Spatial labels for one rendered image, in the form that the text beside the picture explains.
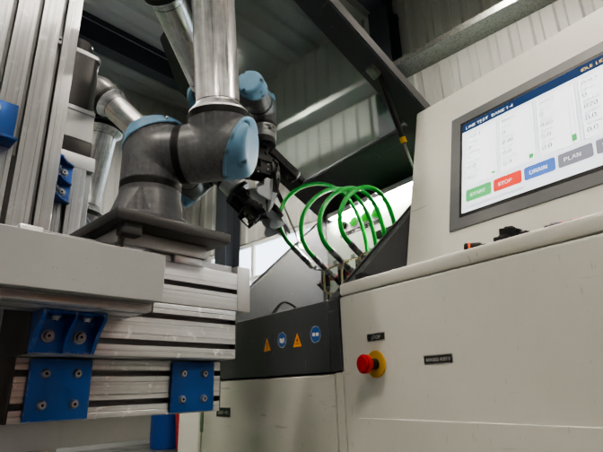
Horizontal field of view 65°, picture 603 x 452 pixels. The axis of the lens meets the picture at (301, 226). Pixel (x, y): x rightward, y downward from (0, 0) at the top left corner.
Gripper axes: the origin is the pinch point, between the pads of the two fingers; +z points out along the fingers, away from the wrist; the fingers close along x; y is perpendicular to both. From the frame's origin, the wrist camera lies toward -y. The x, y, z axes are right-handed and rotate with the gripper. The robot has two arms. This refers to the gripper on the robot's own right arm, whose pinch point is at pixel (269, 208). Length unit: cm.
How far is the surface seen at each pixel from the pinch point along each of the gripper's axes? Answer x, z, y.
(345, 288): 25.2, 26.6, -3.0
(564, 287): 71, 35, -3
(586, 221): 76, 26, -3
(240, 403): -21, 51, -3
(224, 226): -578, -215, -290
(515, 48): -106, -317, -412
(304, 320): 10.1, 31.8, -3.0
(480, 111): 46, -19, -36
